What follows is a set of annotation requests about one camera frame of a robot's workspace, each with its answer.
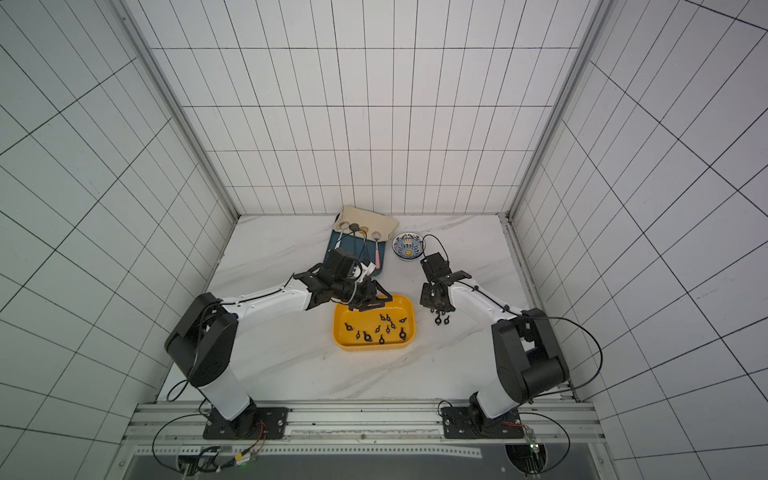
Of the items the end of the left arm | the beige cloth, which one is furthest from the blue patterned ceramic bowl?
the end of the left arm

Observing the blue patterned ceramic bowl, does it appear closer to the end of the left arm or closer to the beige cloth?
the beige cloth

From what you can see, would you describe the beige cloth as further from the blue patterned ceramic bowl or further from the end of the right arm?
the end of the right arm

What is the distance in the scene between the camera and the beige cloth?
1.19m
